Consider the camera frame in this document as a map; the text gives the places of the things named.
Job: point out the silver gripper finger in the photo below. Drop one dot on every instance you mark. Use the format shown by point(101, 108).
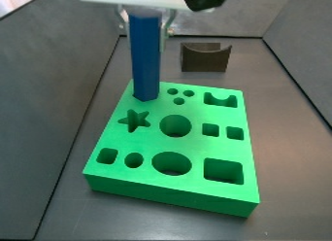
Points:
point(167, 31)
point(123, 19)

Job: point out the green shape sorting board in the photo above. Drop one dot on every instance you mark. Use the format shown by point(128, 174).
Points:
point(179, 150)

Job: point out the dark grey curved block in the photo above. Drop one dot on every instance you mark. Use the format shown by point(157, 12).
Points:
point(204, 57)

